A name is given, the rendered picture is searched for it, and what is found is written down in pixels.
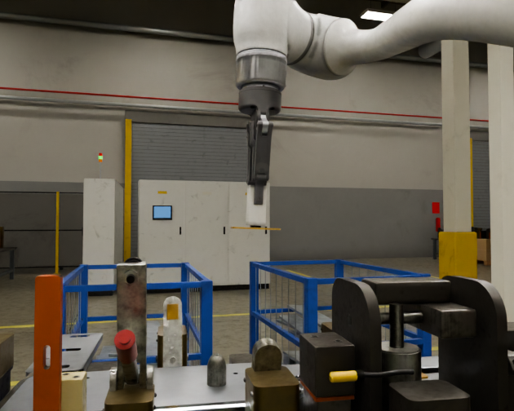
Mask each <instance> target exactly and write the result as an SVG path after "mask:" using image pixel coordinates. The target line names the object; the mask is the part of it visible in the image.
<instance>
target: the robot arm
mask: <svg viewBox="0 0 514 411"><path fill-rule="evenodd" d="M441 40H464V41H472V42H483V43H489V44H494V45H500V46H509V47H513V48H514V0H412V1H410V2H408V3H407V4H406V5H404V6H403V7H402V8H401V9H399V10H398V11H397V12H395V13H394V14H393V15H391V16H390V17H389V18H387V19H386V20H385V21H384V22H383V23H382V24H380V25H379V26H377V27H376V28H375V29H369V30H361V29H357V27H356V25H355V24H354V23H353V22H352V21H351V20H349V19H344V18H339V17H334V16H330V15H323V14H317V15H315V14H311V13H308V12H306V11H304V10H303V9H302V8H301V7H300V6H299V4H298V3H297V2H296V1H295V0H236V1H235V7H234V14H233V41H234V44H235V47H236V53H237V58H236V82H235V85H236V88H237V89H238V90H240V91H239V102H238V109H239V111H240V112H241V113H244V114H248V115H250V121H249V124H247V125H246V133H247V135H246V142H247V163H246V183H247V185H248V186H247V198H246V225H252V226H265V225H266V199H267V186H266V185H267V181H268V180H269V166H270V153H271V141H272V132H273V122H270V121H269V116H273V115H277V114H278V113H279V112H280V111H281V91H283V90H284V89H285V87H286V66H289V67H290V68H292V69H293V70H295V71H298V72H300V73H303V74H306V75H308V76H311V77H315V78H319V79H322V80H338V79H340V78H343V77H346V76H347V75H349V74H350V73H351V72H352V71H353V70H354V68H355V67H356V66H357V64H364V63H370V62H375V61H380V60H385V59H387V58H389V57H392V56H394V55H398V54H400V53H402V52H404V51H408V50H410V49H413V48H415V47H417V46H421V45H423V44H425V43H429V42H435V41H441Z"/></svg>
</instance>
